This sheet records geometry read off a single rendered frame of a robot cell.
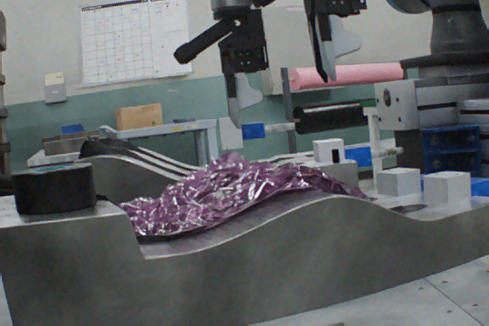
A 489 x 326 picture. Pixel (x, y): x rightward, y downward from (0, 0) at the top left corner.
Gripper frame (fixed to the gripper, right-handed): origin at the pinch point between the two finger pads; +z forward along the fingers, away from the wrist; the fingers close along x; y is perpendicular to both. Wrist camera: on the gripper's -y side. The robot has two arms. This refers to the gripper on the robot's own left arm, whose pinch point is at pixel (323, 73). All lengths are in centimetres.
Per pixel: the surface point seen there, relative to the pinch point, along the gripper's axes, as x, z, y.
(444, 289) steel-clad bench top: -43.7, 20.9, 2.3
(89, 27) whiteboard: 622, -98, -134
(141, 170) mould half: -6.9, 9.9, -25.8
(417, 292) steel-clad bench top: -42.6, 20.9, 0.0
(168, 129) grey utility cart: 570, 18, -56
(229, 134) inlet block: 26.6, 7.8, -13.3
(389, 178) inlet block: -18.6, 13.4, 3.7
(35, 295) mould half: -49, 16, -32
